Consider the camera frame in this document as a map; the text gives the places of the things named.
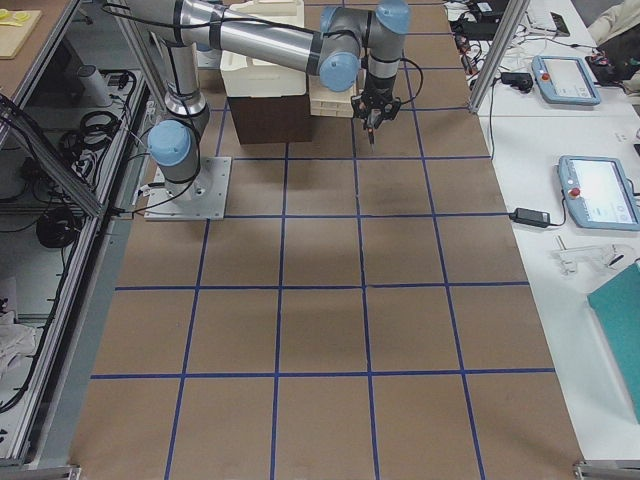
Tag white plastic tray bin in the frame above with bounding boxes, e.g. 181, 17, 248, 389
219, 0, 312, 99

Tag blue teach pendant near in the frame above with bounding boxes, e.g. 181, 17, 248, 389
557, 155, 639, 231

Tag white crumpled cloth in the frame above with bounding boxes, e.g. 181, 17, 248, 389
1, 310, 37, 377

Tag wooden board with yellow parts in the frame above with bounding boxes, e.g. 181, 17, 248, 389
0, 8, 42, 60

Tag black coiled cable bundle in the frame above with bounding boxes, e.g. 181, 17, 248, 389
59, 109, 126, 151

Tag person in beige clothes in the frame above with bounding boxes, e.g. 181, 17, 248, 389
587, 0, 639, 94

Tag blue teach pendant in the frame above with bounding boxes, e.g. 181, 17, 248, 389
531, 55, 601, 106
557, 155, 639, 231

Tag wooden drawer with white handle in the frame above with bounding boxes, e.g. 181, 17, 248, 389
308, 76, 359, 118

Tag aluminium frame post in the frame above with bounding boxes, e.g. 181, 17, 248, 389
468, 0, 530, 114

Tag dark brown drawer cabinet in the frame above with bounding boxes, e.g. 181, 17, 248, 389
227, 94, 312, 145

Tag blue teach pendant far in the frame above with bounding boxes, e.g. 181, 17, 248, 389
531, 55, 601, 106

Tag teal cloth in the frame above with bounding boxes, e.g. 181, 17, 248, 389
587, 262, 639, 420

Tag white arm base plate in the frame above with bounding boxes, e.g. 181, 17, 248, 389
143, 157, 232, 221

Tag orange grey handled scissors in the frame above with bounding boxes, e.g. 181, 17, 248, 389
364, 122, 376, 151

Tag grey cylinder speaker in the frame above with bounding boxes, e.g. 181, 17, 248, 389
77, 64, 113, 107

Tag clear acrylic holder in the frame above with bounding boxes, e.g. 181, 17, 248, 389
551, 236, 636, 276

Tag black power adapter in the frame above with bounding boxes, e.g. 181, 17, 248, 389
509, 207, 551, 228

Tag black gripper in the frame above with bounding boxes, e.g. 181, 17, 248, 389
350, 88, 401, 130

